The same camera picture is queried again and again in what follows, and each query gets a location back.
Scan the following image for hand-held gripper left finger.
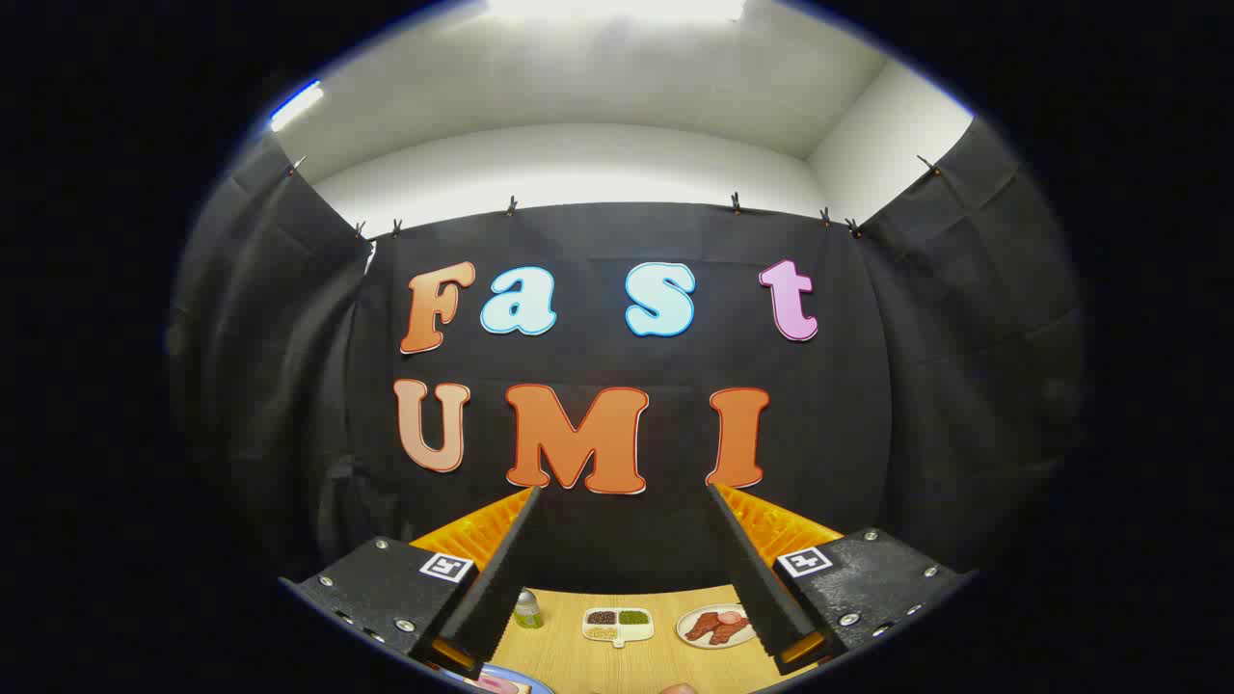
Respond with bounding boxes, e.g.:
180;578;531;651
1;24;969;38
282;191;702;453
280;487;541;681

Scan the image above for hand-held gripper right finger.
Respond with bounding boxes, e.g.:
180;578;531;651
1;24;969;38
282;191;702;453
707;482;975;677

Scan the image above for brown meat slices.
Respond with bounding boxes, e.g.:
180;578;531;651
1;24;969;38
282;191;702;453
685;610;753;645

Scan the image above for white oval plate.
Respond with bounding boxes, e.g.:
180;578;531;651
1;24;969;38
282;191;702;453
677;604;759;650

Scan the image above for blue round plate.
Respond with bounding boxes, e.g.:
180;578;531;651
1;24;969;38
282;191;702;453
451;663;555;694

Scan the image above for white divided tray with beans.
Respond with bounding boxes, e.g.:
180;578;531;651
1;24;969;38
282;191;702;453
581;607;655;649

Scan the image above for row of black clips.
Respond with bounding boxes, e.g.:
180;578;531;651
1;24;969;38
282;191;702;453
287;154;942;240

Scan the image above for narrow ceiling light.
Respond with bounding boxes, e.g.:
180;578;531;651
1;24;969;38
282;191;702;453
269;81;325;132

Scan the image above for wide ceiling light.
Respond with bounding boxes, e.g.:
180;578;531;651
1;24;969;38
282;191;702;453
485;0;749;23

